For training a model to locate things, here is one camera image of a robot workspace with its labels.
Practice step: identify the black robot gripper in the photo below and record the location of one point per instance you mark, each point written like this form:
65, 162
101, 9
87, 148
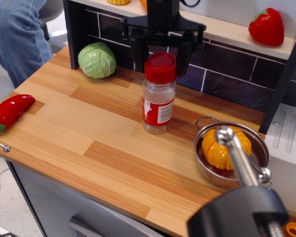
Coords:
163, 25

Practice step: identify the red plastic cap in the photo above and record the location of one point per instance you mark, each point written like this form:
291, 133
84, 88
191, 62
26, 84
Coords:
161, 68

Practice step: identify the orange toy carrot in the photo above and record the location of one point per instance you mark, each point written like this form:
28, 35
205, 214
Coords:
144, 4

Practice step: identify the clear plastic spice jar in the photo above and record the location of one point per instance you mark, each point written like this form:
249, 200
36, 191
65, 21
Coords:
158, 104

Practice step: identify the yellow toy corn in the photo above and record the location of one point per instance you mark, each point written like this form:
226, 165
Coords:
118, 2

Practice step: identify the wooden shelf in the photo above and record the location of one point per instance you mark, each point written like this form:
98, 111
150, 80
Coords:
217, 30

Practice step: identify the green toy cabbage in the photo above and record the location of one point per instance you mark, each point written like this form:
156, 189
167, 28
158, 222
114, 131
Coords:
97, 60

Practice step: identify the red toy strawberry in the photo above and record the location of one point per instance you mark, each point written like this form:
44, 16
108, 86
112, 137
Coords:
267, 27

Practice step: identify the orange toy pumpkin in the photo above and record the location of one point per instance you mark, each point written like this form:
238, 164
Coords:
216, 154

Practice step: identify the steel pot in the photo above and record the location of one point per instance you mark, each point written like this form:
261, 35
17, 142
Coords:
259, 158

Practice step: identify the person leg in jeans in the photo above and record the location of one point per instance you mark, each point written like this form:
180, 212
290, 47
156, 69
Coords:
23, 48

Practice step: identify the white toy sink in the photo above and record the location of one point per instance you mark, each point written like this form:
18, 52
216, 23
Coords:
281, 135

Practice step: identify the red toy chili pepper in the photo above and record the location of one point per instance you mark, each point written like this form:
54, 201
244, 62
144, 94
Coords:
12, 107

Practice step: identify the black metal clamp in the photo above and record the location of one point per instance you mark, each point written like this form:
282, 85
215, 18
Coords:
249, 211

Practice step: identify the black shelf post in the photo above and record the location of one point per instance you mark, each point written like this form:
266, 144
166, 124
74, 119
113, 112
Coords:
279, 91

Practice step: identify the grey cabinet drawer handle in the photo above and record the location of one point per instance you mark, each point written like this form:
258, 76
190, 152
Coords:
79, 229

